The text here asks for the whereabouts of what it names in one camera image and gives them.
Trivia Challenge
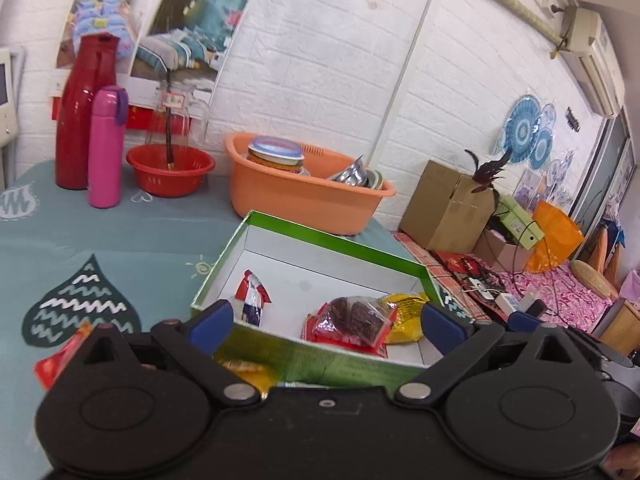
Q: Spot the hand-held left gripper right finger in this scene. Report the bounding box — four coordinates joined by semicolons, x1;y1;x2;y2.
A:
395;302;574;407

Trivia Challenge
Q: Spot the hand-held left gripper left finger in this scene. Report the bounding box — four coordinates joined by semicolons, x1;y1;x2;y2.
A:
82;300;262;409

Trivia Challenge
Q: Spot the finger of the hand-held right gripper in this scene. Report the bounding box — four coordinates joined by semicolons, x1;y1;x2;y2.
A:
506;310;543;332

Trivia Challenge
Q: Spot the green cardboard box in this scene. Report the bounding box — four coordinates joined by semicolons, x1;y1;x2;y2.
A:
190;210;473;386

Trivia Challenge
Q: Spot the red snack packet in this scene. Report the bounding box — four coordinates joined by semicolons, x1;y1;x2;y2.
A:
34;322;93;391

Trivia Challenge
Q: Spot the yellow snack packet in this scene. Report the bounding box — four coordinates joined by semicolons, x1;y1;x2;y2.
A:
377;292;431;345

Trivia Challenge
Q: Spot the white blue red candy packet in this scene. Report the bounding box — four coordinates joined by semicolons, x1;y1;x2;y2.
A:
235;270;272;326

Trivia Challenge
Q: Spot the pink floral cloth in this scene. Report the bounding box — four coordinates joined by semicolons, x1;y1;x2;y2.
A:
480;255;623;333

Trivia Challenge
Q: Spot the plaid cloth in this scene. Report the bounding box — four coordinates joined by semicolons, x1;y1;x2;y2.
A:
392;230;506;323

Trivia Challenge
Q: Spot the red booklet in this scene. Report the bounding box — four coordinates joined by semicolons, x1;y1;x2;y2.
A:
435;251;481;276

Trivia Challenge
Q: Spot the small brown cardboard box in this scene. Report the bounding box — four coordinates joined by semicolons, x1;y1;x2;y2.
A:
472;227;533;272

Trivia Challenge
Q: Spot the straw cushion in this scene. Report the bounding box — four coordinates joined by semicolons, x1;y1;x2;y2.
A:
570;259;620;301

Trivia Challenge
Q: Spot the orange plastic bag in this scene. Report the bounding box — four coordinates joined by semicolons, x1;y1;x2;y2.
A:
525;200;585;274

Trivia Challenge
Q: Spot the red dried fruit packet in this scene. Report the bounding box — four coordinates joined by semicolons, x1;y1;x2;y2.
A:
301;296;398;358

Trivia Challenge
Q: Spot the green shoe box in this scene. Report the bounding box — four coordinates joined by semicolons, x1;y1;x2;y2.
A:
495;195;546;251

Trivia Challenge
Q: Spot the large brown cardboard box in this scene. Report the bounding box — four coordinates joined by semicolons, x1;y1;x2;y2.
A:
400;160;498;255

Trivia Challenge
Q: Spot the teal printed tablecloth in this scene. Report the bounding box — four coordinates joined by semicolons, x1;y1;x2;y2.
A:
0;160;436;480

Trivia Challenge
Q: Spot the orange plastic basin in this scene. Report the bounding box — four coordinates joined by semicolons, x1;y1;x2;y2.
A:
224;132;397;236

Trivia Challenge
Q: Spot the red plastic basket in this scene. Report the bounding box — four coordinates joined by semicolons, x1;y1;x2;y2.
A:
126;144;216;198

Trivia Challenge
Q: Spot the dark red plant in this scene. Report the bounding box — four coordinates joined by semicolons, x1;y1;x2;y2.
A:
464;149;512;196

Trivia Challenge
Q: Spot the medium blue paper fan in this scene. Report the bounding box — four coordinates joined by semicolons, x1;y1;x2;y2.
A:
527;127;553;171

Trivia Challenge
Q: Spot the metal bowl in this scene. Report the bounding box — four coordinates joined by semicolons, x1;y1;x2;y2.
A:
327;155;386;191

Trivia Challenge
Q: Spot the round tin with blue lid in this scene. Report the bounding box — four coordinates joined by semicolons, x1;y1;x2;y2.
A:
247;136;306;175

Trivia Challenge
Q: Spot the large blue paper fan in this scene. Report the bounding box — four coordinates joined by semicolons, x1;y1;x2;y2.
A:
502;95;542;163

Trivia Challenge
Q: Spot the pink water bottle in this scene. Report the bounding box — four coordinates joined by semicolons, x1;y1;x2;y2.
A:
89;86;129;209

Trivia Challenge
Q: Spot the clear glass jar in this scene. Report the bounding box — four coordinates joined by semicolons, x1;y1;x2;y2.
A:
145;85;211;161

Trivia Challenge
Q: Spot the red thermos jug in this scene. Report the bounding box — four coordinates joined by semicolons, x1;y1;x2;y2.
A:
55;32;121;191

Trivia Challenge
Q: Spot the white air conditioner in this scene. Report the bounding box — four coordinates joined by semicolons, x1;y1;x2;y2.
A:
560;5;627;120

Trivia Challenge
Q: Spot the white wall conduit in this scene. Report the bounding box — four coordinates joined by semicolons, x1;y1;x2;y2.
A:
374;0;443;153

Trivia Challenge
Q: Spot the bedding wall poster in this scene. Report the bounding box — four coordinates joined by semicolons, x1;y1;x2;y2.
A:
55;0;249;106

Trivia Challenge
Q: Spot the white wall device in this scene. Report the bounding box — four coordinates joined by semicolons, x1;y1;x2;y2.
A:
0;47;26;151

